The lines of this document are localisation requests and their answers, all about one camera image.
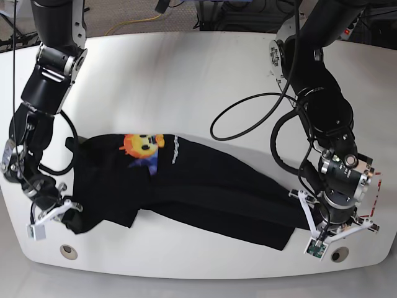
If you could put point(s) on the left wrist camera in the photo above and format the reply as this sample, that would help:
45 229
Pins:
316 249

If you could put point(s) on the left table grommet hole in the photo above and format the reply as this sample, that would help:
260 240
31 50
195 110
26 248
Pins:
68 252

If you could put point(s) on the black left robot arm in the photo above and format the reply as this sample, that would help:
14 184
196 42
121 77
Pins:
297 57

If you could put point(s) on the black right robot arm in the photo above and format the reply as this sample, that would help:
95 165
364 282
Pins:
62 31

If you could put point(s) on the right table grommet hole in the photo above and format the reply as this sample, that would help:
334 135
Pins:
340 254

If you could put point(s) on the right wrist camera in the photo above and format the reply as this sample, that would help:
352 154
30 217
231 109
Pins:
36 232

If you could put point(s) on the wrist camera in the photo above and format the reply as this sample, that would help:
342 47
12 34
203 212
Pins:
316 249
36 232

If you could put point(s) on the black T-shirt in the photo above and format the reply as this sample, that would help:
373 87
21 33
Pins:
116 176

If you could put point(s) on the table grommet hole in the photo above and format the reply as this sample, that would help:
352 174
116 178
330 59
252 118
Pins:
68 252
340 254

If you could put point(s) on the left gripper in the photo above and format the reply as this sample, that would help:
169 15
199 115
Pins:
331 213

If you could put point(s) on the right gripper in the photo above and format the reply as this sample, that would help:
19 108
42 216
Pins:
20 167

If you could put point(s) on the red tape rectangle marking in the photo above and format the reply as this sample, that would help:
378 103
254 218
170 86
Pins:
368 205

